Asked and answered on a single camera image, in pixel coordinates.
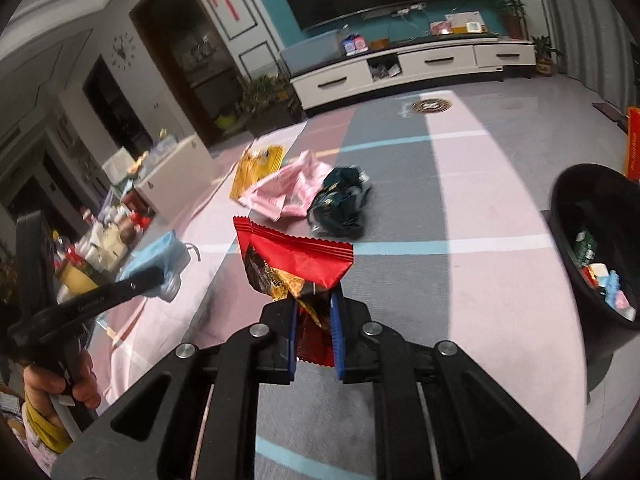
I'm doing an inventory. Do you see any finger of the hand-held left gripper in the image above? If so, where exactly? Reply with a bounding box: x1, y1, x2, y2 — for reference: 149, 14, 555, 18
107, 266, 167, 306

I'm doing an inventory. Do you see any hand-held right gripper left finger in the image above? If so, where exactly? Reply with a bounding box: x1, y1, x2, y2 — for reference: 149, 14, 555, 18
50, 297, 301, 480

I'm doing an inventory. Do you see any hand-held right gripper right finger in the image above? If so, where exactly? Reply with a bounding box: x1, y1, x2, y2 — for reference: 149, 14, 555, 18
330, 290, 581, 480

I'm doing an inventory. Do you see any blue face mask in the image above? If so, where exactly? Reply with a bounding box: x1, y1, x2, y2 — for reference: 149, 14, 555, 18
117, 230, 201, 303

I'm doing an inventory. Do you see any red snack packet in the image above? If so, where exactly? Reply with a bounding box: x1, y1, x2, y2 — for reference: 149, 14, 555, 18
233, 216, 355, 368

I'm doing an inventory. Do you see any dark green packet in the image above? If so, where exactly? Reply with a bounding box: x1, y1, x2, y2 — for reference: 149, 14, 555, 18
306, 166, 372, 240

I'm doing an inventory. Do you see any yellow snack packet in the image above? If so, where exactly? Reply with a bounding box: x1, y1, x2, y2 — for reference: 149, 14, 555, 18
229, 145, 286, 201

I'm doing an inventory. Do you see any black bucket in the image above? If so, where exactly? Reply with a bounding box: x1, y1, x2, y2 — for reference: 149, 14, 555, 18
542, 162, 640, 331

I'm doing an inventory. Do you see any person's left forearm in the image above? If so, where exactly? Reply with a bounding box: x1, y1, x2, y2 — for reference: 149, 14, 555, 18
20, 400, 73, 476

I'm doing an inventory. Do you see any person's left hand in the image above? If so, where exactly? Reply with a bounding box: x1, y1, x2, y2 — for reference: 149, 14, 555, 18
22, 347, 103, 411

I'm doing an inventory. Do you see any cluster of bottles and jars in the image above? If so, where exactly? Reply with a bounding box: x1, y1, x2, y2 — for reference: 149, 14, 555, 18
50, 200, 156, 301

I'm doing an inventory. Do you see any white storage box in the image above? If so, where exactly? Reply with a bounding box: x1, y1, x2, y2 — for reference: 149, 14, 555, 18
135, 136, 218, 221

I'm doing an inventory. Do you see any white paper sheet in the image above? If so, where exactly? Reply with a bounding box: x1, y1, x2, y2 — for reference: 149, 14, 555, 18
102, 146, 138, 181

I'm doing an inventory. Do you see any clear plastic container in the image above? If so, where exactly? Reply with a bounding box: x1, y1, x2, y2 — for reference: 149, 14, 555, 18
145, 137, 181, 166

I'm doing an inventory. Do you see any plaid tablecloth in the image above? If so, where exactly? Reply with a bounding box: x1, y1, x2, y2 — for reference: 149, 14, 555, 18
95, 89, 591, 480

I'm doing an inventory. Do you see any potted plant on dark stand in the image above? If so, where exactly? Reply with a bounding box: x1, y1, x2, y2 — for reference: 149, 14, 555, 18
240, 72, 303, 126

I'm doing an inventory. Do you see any green snack packet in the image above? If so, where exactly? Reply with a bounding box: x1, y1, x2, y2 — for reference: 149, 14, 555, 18
572, 230, 598, 268

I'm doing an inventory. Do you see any translucent storage bin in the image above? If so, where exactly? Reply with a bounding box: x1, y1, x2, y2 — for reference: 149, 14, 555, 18
279, 30, 346, 73

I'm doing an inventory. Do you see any white television cabinet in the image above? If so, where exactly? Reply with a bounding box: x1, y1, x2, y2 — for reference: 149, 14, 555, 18
290, 35, 537, 111

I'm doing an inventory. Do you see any white desk calendar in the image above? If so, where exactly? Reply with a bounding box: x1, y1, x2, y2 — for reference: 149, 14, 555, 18
445, 10, 486, 34

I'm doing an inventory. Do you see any small potted plant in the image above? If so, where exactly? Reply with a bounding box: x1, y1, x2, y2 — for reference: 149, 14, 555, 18
531, 35, 563, 77

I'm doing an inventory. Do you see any dark floor mat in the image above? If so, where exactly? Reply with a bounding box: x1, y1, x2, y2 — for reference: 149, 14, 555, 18
592, 101, 628, 133

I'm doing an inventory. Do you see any red shopping bag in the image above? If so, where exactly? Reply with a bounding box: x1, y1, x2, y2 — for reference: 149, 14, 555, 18
622, 106, 640, 183

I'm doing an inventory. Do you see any tall potted plant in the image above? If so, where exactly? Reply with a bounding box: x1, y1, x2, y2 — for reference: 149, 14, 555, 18
492, 0, 528, 40

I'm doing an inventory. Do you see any grey curtain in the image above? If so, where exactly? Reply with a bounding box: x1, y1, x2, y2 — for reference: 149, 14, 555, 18
540, 0, 640, 91

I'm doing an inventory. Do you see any black wall clock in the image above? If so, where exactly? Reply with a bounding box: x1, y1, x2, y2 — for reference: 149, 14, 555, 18
110, 32, 137, 68

